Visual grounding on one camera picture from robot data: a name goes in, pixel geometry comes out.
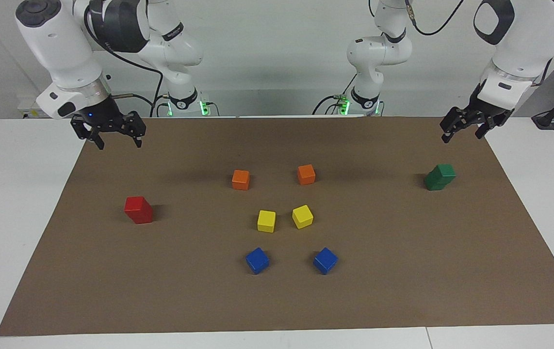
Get green wooden cube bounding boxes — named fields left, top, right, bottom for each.
left=424, top=174, right=448, bottom=191
left=432, top=163, right=456, bottom=184

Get orange wooden cube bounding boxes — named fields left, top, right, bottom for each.
left=231, top=169, right=251, bottom=191
left=297, top=164, right=317, bottom=186

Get brown table mat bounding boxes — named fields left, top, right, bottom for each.
left=0, top=115, right=554, bottom=337

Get yellow wooden cube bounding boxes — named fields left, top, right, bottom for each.
left=257, top=209, right=277, bottom=234
left=292, top=205, right=314, bottom=230

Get blue wooden cube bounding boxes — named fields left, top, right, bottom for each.
left=245, top=247, right=271, bottom=275
left=312, top=247, right=339, bottom=276

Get black right base cable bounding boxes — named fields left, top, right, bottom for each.
left=149, top=94, right=169, bottom=117

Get black base cable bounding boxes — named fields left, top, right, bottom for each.
left=149, top=94, right=169, bottom=117
left=311, top=73, right=358, bottom=116

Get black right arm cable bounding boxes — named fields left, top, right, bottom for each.
left=85, top=9, right=164, bottom=106

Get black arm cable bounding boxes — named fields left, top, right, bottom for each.
left=85, top=9, right=164, bottom=106
left=406, top=0, right=467, bottom=36

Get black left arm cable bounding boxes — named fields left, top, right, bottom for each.
left=406, top=0, right=467, bottom=36

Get black left base cable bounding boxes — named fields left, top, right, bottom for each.
left=311, top=73, right=358, bottom=116

